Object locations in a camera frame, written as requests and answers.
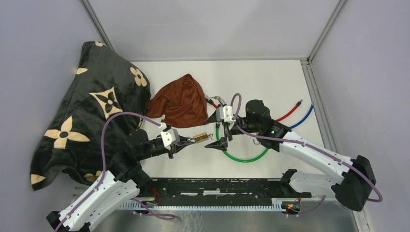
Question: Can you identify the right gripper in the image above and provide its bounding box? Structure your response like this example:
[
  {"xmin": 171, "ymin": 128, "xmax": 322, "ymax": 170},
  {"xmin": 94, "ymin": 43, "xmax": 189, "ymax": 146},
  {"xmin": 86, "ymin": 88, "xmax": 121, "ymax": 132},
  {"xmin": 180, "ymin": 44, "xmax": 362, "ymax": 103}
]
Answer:
[{"xmin": 203, "ymin": 110, "xmax": 260, "ymax": 152}]

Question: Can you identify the large brass padlock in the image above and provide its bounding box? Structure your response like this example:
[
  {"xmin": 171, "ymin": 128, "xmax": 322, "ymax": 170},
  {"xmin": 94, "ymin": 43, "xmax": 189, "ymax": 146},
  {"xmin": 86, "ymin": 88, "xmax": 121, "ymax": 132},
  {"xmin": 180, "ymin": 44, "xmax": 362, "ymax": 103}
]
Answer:
[{"xmin": 193, "ymin": 132, "xmax": 209, "ymax": 143}]

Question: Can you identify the red cable lock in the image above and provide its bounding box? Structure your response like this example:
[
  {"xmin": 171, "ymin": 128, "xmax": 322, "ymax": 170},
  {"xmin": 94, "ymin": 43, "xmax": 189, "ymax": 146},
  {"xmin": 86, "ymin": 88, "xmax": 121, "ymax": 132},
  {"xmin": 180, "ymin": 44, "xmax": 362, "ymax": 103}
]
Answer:
[{"xmin": 204, "ymin": 94, "xmax": 303, "ymax": 121}]

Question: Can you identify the blue cable lock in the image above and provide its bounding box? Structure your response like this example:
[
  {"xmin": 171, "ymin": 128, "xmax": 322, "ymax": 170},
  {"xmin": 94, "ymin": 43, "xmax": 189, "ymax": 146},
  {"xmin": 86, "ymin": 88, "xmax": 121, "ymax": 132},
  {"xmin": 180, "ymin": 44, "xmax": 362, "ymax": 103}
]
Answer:
[{"xmin": 214, "ymin": 96, "xmax": 315, "ymax": 130}]

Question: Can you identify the small brass padlock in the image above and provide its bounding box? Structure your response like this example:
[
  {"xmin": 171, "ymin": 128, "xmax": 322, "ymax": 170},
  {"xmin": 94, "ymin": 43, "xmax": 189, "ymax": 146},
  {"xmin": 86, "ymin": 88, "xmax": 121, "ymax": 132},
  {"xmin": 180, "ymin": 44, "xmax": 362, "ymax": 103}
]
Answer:
[{"xmin": 252, "ymin": 139, "xmax": 261, "ymax": 145}]

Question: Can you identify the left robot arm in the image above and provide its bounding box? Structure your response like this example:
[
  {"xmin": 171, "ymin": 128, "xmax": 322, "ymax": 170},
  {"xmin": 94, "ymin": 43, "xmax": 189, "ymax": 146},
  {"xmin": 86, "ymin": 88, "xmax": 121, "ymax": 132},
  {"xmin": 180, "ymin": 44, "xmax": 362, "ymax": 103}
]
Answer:
[{"xmin": 46, "ymin": 129, "xmax": 195, "ymax": 232}]

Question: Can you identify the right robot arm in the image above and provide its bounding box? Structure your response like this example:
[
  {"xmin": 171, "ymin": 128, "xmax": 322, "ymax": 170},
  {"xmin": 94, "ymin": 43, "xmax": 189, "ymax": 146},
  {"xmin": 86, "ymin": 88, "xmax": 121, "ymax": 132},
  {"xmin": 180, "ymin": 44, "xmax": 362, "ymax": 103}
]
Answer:
[{"xmin": 204, "ymin": 100, "xmax": 382, "ymax": 212}]

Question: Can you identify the brown cloth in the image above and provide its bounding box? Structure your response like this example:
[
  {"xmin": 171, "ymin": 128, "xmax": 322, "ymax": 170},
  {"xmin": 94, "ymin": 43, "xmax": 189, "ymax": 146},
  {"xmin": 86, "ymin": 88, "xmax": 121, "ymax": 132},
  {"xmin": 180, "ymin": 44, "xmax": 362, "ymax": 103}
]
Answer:
[{"xmin": 146, "ymin": 74, "xmax": 208, "ymax": 128}]

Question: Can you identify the black floral blanket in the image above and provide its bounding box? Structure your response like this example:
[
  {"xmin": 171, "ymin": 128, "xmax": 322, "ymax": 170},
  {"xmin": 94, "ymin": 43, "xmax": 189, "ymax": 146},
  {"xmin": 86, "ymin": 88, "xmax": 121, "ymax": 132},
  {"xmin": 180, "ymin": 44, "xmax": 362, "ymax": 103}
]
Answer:
[{"xmin": 30, "ymin": 41, "xmax": 151, "ymax": 191}]

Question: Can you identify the green cable lock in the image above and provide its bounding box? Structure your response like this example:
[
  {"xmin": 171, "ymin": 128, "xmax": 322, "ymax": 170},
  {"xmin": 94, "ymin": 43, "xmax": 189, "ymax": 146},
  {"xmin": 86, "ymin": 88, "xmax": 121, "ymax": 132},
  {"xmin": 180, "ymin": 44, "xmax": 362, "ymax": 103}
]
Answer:
[{"xmin": 215, "ymin": 123, "xmax": 270, "ymax": 163}]

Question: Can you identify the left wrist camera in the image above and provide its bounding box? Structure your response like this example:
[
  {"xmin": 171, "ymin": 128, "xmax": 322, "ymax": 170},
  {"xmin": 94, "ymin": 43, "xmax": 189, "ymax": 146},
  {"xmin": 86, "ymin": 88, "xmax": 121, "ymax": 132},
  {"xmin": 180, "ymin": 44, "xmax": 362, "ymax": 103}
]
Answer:
[{"xmin": 161, "ymin": 129, "xmax": 180, "ymax": 150}]

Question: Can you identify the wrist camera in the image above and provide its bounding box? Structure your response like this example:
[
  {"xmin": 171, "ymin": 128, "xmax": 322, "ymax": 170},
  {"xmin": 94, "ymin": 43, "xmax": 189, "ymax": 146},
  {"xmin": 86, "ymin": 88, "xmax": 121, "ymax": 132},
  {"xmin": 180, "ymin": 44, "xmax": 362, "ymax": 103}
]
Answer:
[
  {"xmin": 216, "ymin": 105, "xmax": 235, "ymax": 123},
  {"xmin": 161, "ymin": 129, "xmax": 180, "ymax": 150}
]

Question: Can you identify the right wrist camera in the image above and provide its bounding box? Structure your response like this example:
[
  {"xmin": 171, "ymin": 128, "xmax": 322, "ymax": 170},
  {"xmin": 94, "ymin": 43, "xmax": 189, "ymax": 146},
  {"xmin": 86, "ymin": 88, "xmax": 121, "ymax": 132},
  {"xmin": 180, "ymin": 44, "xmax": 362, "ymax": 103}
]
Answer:
[{"xmin": 216, "ymin": 105, "xmax": 235, "ymax": 123}]

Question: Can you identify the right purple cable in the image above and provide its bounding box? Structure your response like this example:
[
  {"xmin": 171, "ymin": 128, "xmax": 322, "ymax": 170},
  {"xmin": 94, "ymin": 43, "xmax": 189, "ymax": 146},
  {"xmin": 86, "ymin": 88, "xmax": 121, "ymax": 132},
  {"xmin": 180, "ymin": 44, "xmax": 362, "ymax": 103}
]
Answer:
[{"xmin": 230, "ymin": 93, "xmax": 383, "ymax": 203}]

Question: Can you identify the purple cable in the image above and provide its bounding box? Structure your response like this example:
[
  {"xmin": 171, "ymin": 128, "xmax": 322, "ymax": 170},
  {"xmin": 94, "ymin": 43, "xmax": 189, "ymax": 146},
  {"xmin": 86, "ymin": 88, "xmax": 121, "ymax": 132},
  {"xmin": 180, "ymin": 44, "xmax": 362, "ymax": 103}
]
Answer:
[
  {"xmin": 230, "ymin": 93, "xmax": 383, "ymax": 203},
  {"xmin": 54, "ymin": 112, "xmax": 167, "ymax": 232}
]

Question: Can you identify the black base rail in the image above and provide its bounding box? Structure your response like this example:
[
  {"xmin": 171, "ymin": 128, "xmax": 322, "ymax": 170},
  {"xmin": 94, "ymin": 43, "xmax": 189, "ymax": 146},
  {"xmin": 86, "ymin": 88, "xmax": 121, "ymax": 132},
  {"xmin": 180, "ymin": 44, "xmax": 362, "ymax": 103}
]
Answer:
[{"xmin": 137, "ymin": 178, "xmax": 312, "ymax": 206}]

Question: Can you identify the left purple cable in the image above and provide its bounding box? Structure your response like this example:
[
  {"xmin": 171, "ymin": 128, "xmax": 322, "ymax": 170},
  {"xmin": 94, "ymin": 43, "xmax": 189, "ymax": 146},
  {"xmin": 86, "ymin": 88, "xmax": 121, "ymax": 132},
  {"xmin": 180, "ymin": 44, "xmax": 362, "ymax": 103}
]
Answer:
[{"xmin": 54, "ymin": 112, "xmax": 167, "ymax": 232}]

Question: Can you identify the aluminium frame right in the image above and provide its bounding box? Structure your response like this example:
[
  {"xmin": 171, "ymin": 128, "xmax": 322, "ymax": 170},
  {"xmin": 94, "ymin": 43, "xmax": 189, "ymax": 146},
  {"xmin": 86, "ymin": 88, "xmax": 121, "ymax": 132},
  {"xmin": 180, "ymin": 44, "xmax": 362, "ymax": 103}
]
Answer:
[{"xmin": 300, "ymin": 58, "xmax": 372, "ymax": 232}]

